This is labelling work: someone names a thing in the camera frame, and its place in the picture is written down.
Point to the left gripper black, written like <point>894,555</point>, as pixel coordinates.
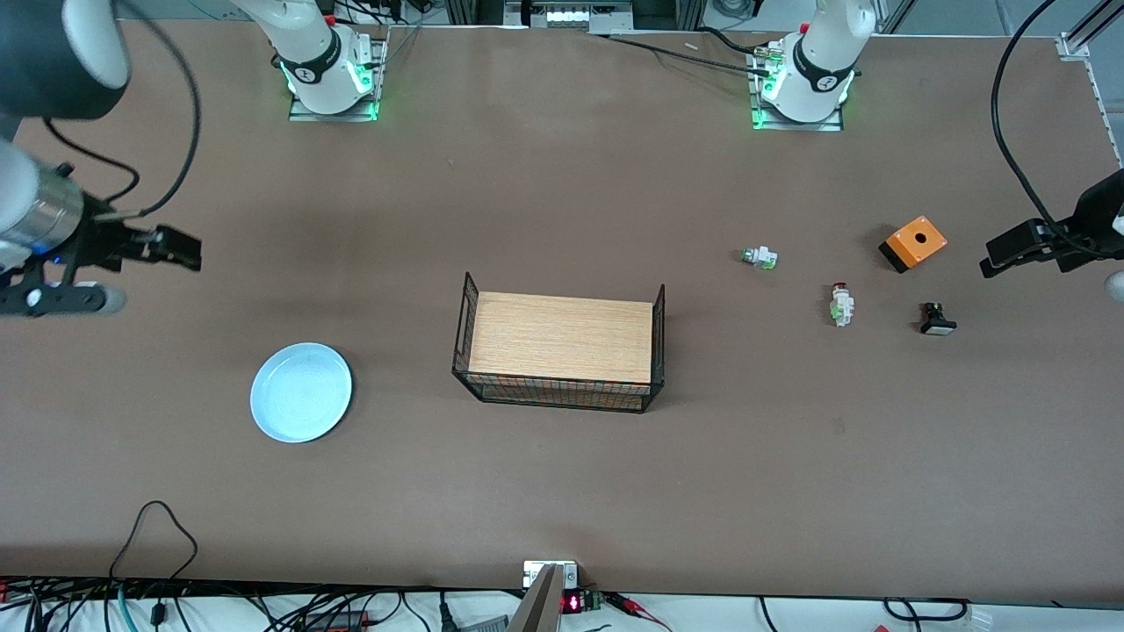
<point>1091,222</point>

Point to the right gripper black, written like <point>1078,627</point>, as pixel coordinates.
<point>97,241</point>

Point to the red push button white body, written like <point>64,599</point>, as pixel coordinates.
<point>843,309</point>

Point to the light blue round plate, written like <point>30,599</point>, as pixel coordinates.
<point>301,392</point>

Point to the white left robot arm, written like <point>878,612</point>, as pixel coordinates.
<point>821,61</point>

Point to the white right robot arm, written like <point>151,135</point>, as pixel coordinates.
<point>320,61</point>

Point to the green push button white body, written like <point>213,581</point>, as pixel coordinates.
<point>762,258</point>

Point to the black power adapter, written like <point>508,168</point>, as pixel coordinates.
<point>338,621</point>

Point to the white LED strip device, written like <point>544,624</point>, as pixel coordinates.
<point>571,16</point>

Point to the red LED display module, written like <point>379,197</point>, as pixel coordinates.
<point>572,603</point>

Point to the orange button enclosure box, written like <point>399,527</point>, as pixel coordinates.
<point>918,239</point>

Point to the silver corner bracket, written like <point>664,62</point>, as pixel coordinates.
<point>1073,46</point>

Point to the aluminium right arm base plate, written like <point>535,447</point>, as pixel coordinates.
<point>334,117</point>

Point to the aluminium left arm base plate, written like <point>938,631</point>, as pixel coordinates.
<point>799,126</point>

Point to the silver mast mount plate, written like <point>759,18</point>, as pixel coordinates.
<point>569,575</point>

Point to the grey camera mast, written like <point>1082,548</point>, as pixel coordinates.
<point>540,614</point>

